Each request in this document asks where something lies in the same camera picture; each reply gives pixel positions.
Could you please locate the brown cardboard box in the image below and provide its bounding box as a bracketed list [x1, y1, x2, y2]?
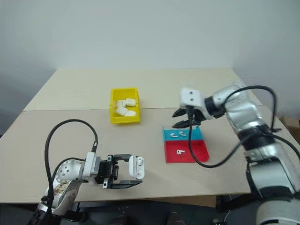
[282, 117, 300, 141]

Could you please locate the black table frame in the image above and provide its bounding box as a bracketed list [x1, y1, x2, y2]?
[215, 194, 236, 213]

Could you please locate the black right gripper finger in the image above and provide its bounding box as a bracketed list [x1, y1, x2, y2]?
[172, 108, 188, 118]
[172, 119, 192, 129]

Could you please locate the yellow plastic bin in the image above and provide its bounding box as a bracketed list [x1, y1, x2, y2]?
[109, 87, 141, 125]

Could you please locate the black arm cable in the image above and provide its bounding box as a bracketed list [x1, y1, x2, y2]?
[39, 119, 98, 216]
[187, 84, 300, 168]

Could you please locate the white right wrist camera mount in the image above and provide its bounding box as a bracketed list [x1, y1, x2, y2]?
[179, 86, 210, 120]

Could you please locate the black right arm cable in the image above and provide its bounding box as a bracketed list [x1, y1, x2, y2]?
[187, 84, 300, 168]

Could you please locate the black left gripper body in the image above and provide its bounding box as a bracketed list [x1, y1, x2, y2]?
[95, 154, 120, 189]

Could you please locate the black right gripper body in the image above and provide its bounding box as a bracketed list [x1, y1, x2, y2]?
[185, 105, 208, 125]

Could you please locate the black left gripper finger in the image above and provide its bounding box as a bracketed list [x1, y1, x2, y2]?
[110, 180, 144, 189]
[114, 153, 133, 163]

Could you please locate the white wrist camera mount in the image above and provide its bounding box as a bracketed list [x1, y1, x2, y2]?
[179, 86, 210, 120]
[82, 151, 102, 186]

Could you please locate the dark rounded shape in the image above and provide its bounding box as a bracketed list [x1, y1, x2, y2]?
[166, 211, 186, 225]

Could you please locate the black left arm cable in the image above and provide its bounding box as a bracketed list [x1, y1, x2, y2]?
[39, 119, 98, 216]

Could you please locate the blue plastic tray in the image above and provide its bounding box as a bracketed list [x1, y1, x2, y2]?
[162, 126, 204, 142]

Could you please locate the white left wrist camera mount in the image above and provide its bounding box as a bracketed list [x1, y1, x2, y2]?
[82, 151, 102, 186]

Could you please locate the red plastic tray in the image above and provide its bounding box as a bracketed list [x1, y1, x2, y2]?
[164, 139, 210, 164]

